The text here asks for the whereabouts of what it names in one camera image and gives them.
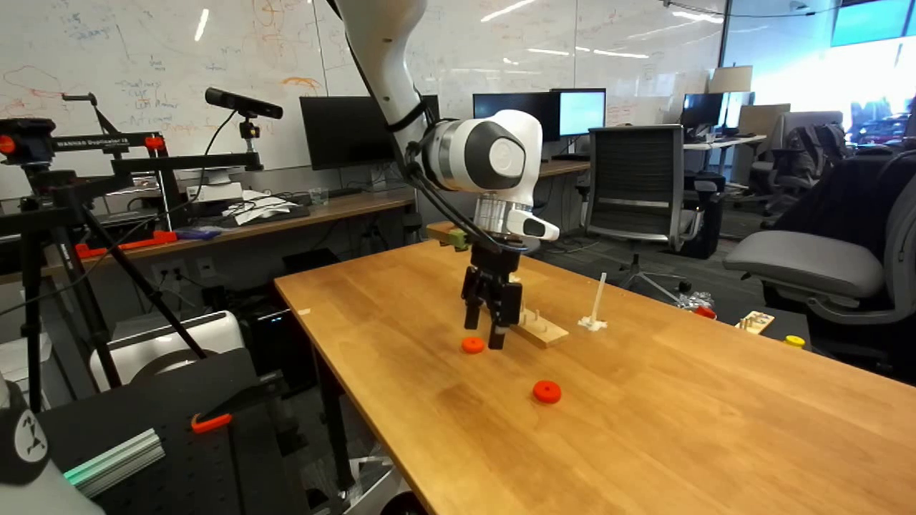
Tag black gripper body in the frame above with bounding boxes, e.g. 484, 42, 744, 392
461, 238, 527, 305

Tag wooden stand with clear pegs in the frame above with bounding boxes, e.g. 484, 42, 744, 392
478, 288, 574, 349

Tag small white peg stand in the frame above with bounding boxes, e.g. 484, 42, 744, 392
577, 272, 612, 333

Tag black mesh office chair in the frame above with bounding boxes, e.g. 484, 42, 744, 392
582, 122, 706, 261

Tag dark computer monitor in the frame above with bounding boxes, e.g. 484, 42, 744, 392
471, 87, 560, 117

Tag lit computer monitor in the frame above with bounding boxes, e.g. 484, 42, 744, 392
541, 86, 610, 139

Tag long wooden desk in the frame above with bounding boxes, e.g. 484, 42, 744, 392
76, 156, 597, 272

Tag large black monitor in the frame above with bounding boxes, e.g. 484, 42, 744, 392
298, 92, 444, 173

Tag white crumpled papers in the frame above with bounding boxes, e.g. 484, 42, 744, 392
222, 189, 300, 228

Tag small paper card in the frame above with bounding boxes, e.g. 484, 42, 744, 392
733, 309, 780, 338

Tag small distant monitor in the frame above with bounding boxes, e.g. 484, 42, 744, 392
680, 92, 728, 136

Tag white computer case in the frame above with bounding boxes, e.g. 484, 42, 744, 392
86, 305, 249, 394

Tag white lamp shade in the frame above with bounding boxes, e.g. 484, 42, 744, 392
708, 62, 760, 96

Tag gray padded office chair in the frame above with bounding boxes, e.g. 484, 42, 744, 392
723, 169, 916, 332

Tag red bar clamp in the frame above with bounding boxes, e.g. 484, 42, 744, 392
71, 226, 185, 265

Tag aluminium bar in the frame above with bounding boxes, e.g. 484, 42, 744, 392
60, 422, 170, 499

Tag black cap with logo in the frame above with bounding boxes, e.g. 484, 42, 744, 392
0, 376, 56, 488

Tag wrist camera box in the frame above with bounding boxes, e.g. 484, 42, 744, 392
512, 212, 564, 249

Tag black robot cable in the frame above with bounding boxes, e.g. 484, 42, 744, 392
385, 95, 501, 256

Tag orange clamp handle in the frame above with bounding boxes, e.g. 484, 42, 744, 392
186, 408, 238, 438

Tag black bar camera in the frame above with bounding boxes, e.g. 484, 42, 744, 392
205, 86, 288, 155

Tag black camera tripod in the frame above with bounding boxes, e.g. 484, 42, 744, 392
0, 115, 209, 418

